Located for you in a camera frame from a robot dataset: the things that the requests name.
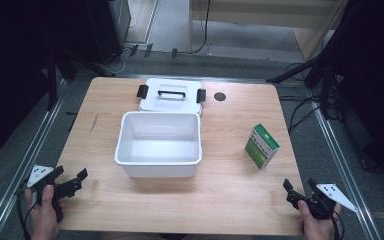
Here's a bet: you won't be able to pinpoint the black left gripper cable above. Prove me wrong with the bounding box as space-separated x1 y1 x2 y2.
14 179 34 240

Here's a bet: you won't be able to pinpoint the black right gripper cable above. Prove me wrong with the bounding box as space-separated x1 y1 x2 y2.
329 209 345 240

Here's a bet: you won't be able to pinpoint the person's left hand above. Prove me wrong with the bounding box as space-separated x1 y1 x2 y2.
24 184 68 240

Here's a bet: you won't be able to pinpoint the black tripod stand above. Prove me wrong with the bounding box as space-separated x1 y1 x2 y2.
265 54 339 120
43 45 116 112

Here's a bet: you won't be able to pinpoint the person's right hand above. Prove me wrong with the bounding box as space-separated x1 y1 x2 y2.
296 199 343 240

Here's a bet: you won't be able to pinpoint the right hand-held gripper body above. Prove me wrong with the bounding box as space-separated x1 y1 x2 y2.
285 182 359 222

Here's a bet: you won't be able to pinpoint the black hanging cable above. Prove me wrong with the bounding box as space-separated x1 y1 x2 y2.
191 0 212 55

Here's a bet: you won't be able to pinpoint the light wooden furniture frame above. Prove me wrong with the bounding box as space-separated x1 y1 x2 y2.
187 0 352 62

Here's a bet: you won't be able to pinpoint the metal floor rail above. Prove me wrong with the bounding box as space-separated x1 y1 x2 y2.
307 89 383 240
0 79 70 240

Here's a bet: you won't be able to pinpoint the black cabinet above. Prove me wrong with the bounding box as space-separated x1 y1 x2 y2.
85 0 132 65

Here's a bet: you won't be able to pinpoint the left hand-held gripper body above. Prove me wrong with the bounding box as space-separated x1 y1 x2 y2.
26 164 83 223

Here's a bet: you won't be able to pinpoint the white plastic storage box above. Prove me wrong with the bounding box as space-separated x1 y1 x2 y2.
114 110 203 179

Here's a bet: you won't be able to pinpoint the green and white carton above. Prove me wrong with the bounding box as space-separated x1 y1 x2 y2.
244 123 281 170

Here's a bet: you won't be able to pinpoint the white floor cable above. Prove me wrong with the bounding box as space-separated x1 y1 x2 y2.
105 16 138 75

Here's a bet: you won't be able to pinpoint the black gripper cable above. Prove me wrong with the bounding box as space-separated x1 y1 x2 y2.
329 209 345 240
14 179 34 240

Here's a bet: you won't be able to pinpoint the dark curtain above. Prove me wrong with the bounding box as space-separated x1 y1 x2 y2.
319 0 384 185
0 0 93 165

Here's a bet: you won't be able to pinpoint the black floor cables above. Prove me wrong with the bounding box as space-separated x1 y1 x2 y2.
277 61 345 135

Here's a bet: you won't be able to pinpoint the white lid with black handle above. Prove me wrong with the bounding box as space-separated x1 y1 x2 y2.
136 77 207 116

